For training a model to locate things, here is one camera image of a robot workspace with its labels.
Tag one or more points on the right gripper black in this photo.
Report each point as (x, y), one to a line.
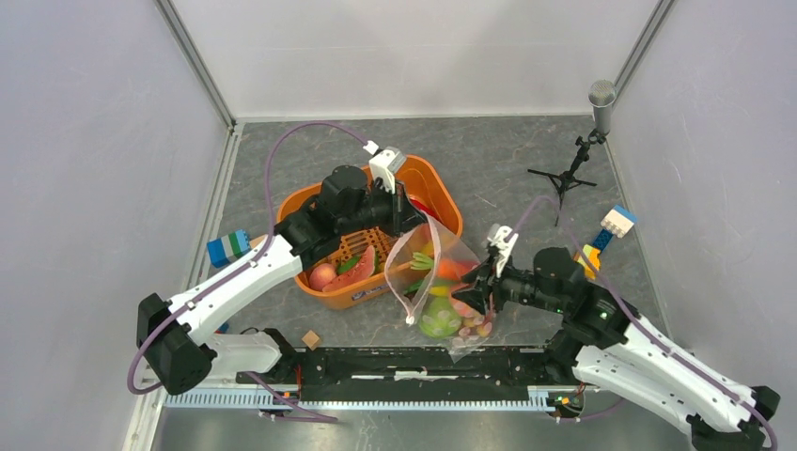
(484, 281)

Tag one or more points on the orange carrot green top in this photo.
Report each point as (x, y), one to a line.
(445, 268)

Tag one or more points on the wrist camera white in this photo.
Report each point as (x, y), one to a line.
(500, 243)
(384, 164)

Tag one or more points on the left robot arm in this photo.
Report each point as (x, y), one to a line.
(178, 337)

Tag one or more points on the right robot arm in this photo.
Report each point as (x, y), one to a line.
(607, 343)

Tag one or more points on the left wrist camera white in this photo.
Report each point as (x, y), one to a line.
(384, 164)

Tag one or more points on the blue green white block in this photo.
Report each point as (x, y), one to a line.
(228, 248)

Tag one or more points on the red cherry bunch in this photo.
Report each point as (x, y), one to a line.
(473, 323)

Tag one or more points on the white blue toy block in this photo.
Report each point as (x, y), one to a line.
(618, 221)

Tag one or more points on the microphone on tripod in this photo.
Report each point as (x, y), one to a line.
(602, 96)

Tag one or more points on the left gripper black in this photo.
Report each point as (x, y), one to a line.
(403, 215)

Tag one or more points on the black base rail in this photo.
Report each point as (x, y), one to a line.
(417, 374)

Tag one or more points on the watermelon slice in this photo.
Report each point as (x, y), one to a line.
(365, 267)

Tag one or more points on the small wooden cube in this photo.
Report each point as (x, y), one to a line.
(311, 340)

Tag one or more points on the green round fruit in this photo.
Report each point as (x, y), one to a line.
(439, 319)

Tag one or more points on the orange yellow toy block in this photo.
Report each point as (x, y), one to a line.
(589, 256)

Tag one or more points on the clear zip top bag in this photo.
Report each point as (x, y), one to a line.
(414, 289)

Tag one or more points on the peach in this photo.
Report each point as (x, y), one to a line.
(322, 276)

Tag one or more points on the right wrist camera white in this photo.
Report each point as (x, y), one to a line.
(500, 243)

